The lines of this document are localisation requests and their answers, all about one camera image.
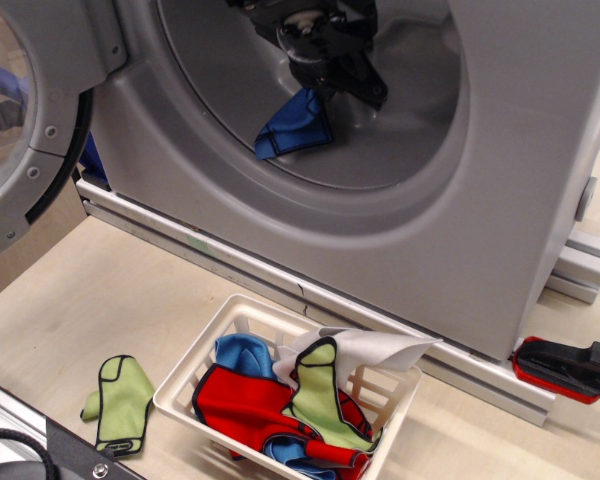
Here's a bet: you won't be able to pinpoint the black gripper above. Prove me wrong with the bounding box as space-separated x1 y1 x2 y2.
289 51 388 111

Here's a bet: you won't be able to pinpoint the blue felt jeans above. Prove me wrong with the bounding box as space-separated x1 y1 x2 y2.
253 87 334 160

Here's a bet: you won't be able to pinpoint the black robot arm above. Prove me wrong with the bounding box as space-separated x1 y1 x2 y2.
227 1 388 111

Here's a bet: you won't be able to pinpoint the grey toy washing machine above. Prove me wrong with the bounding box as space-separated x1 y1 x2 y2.
77 0 600 362

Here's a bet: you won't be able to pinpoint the white plastic laundry basket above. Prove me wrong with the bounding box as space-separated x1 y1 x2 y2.
154 294 422 479

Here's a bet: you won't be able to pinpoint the white felt cloth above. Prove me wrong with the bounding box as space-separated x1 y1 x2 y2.
272 327 441 389

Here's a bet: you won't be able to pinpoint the blue felt cloth in basket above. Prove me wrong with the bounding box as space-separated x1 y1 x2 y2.
215 333 276 380

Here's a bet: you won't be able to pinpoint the grey round washer door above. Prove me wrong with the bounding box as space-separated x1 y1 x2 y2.
0 1 126 253

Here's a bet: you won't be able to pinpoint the green felt sock in basket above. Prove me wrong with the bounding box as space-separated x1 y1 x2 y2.
283 337 380 453

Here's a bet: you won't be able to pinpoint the red felt shirt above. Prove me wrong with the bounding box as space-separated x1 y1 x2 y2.
192 364 370 479

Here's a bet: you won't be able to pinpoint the green felt sock on table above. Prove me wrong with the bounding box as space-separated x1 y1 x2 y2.
80 355 155 458

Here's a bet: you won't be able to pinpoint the red black clamp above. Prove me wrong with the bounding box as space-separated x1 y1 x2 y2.
512 337 600 405

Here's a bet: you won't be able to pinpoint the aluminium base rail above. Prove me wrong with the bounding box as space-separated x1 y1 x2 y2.
76 179 600 425

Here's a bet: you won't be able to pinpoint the black mount plate with cable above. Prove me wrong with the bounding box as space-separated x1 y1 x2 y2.
0 422 142 480

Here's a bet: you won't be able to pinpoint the aluminium table edge rail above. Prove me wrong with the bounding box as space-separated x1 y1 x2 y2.
0 388 47 463

